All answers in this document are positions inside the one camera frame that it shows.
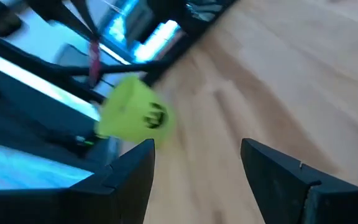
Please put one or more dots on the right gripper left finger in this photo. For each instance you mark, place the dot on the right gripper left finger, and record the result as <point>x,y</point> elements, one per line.
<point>120,193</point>

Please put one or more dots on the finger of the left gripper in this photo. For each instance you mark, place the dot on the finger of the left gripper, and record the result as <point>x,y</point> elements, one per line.
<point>57,15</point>
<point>84,15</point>

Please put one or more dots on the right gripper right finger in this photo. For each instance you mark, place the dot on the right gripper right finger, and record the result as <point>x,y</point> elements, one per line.
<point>278,186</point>

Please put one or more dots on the purple Skittles candy pack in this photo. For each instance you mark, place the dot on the purple Skittles candy pack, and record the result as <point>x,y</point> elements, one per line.
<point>94,62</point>

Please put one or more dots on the green plastic bucket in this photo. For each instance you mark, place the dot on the green plastic bucket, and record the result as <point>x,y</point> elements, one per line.
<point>129,112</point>

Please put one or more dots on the black metal table frame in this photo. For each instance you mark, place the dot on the black metal table frame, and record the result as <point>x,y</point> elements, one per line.
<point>120,67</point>

